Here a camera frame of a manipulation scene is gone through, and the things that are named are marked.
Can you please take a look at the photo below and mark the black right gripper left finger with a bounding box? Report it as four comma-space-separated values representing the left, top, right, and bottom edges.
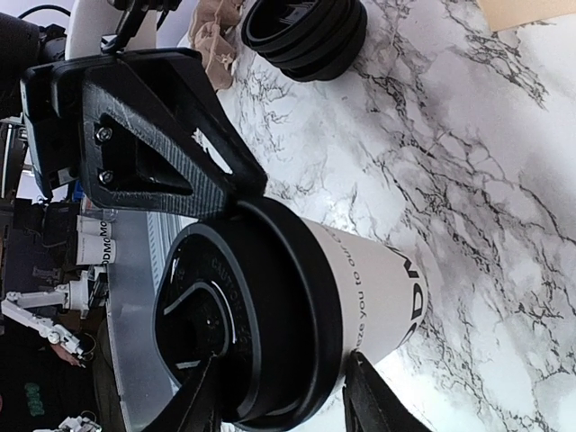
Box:
143, 355, 222, 432

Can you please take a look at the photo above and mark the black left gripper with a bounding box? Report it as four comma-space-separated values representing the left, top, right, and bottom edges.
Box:
21, 52, 230, 219

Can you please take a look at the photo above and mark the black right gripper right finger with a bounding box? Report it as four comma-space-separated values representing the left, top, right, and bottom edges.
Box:
343, 350, 430, 432

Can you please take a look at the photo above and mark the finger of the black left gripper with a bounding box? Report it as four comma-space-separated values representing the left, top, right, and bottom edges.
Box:
85, 49, 267, 198

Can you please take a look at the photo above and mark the white paper coffee cup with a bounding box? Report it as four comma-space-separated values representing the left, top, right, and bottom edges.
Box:
305, 220, 428, 364

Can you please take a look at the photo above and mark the black coffee cup lid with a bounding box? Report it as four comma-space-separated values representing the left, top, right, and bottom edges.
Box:
153, 197, 343, 431

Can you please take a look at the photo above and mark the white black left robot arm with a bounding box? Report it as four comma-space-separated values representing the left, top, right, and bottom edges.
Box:
1, 1, 267, 219

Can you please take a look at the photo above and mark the brown paper takeout bag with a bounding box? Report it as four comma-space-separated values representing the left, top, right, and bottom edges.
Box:
477, 0, 575, 32

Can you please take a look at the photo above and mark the brown cardboard cup carrier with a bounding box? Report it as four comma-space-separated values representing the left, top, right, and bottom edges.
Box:
188, 0, 244, 91

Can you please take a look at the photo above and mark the stack of black cup lids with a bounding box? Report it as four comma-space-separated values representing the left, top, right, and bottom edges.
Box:
241, 0, 368, 83

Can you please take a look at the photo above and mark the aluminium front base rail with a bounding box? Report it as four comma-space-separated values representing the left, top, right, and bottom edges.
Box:
106, 211, 190, 431

